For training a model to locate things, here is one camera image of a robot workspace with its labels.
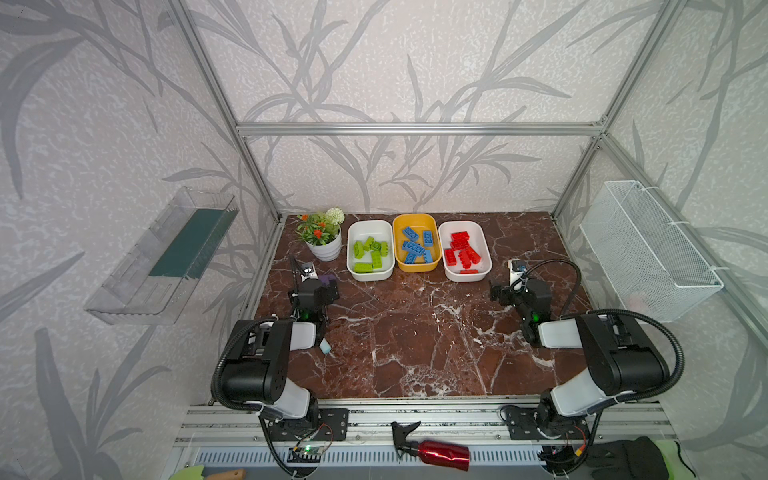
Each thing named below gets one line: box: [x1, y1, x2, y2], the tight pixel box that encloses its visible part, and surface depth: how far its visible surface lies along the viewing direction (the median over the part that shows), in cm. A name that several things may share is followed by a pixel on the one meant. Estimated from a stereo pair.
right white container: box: [438, 221, 493, 282], surface depth 108 cm
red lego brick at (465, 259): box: [458, 250, 471, 269], surface depth 107 cm
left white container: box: [346, 220, 395, 282], surface depth 110 cm
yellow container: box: [392, 213, 442, 273], surface depth 110 cm
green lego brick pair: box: [363, 236, 382, 251], surface depth 110 cm
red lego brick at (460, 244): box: [451, 239, 471, 250], surface depth 111 cm
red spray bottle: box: [391, 421, 471, 472], surface depth 69 cm
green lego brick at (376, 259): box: [371, 250, 383, 269], surface depth 107 cm
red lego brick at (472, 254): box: [466, 246, 482, 264], surface depth 107 cm
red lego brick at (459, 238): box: [450, 231, 470, 245], surface depth 114 cm
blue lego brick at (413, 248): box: [402, 241, 424, 255], surface depth 107 cm
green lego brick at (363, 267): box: [353, 263, 373, 273], surface depth 104 cm
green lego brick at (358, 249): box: [353, 240, 365, 260], surface depth 110 cm
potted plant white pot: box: [305, 227, 342, 262], surface depth 104 cm
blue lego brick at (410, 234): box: [402, 227, 420, 241], surface depth 114 cm
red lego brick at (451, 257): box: [444, 248, 457, 267], surface depth 107 cm
